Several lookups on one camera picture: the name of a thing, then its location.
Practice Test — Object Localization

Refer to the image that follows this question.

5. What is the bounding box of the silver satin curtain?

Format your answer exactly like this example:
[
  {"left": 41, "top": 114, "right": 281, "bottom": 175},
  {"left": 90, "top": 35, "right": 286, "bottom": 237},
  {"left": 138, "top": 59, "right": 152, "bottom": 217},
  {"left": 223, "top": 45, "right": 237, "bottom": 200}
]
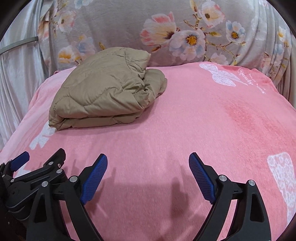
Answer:
[{"left": 1, "top": 1, "right": 48, "bottom": 148}]

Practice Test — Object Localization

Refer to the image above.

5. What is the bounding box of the pink bow-print blanket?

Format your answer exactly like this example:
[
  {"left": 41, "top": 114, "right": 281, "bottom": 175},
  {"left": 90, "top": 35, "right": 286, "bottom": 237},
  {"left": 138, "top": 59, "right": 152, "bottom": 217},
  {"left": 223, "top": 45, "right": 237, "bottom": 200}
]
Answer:
[{"left": 1, "top": 63, "right": 295, "bottom": 240}]

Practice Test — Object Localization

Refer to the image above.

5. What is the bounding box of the khaki quilted puffer jacket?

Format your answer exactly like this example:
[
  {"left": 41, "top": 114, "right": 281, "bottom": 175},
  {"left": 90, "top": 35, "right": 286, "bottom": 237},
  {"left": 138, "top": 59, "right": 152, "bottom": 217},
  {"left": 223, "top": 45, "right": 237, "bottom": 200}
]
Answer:
[{"left": 49, "top": 47, "right": 168, "bottom": 130}]

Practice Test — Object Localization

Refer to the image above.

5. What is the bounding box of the grey floral quilt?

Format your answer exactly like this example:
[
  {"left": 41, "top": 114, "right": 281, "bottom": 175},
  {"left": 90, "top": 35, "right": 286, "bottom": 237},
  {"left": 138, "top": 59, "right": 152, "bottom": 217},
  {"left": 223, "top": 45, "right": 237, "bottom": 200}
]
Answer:
[{"left": 38, "top": 1, "right": 295, "bottom": 86}]

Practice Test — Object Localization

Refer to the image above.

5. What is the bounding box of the beige pleated curtain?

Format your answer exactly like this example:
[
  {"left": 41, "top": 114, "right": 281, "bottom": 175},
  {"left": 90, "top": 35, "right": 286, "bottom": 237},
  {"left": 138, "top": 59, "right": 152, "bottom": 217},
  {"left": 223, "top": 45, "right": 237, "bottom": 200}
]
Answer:
[{"left": 277, "top": 34, "right": 296, "bottom": 108}]

